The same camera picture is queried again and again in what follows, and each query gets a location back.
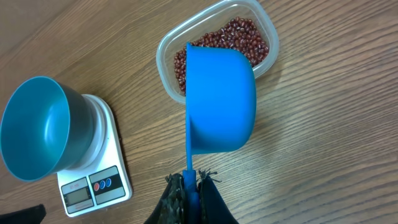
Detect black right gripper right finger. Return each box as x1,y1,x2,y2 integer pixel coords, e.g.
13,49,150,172
198,169,238,224

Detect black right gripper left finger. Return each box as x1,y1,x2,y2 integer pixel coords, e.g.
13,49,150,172
144,174,186,224

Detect blue plastic measuring scoop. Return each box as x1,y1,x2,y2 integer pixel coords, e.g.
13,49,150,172
183,43,256,223

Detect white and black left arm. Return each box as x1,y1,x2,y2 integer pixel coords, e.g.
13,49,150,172
1,204,47,224

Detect white digital kitchen scale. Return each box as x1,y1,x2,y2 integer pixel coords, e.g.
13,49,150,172
57,94,133,217

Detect teal bowl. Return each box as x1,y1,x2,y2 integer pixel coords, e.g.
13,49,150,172
1,76,95,182

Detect red beans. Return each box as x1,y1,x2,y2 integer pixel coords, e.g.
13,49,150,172
173,16,270,96

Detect clear plastic container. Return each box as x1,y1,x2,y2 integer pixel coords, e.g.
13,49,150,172
155,0,280,105

